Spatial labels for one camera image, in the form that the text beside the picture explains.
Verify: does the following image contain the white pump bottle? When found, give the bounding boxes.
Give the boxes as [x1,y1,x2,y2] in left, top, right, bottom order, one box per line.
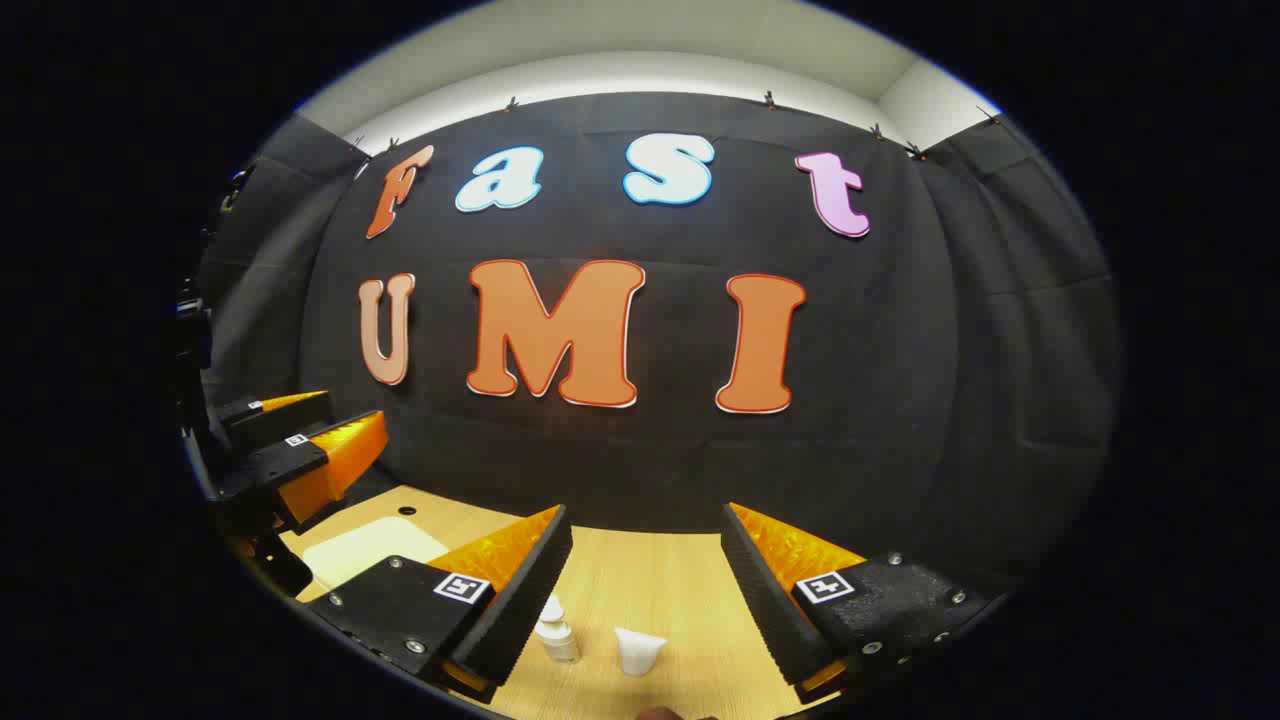
[535,595,582,665]

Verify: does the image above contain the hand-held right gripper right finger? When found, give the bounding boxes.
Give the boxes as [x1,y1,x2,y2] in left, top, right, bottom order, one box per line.
[720,502,1011,706]

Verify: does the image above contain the white squeeze tube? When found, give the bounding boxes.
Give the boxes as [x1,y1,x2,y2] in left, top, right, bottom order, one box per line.
[613,627,668,679]

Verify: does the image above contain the pale yellow small suitcase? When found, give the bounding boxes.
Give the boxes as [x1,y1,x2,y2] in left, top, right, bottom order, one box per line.
[300,515,451,593]

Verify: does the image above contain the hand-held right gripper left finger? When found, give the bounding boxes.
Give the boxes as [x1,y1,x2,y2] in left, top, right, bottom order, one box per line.
[305,505,574,701]

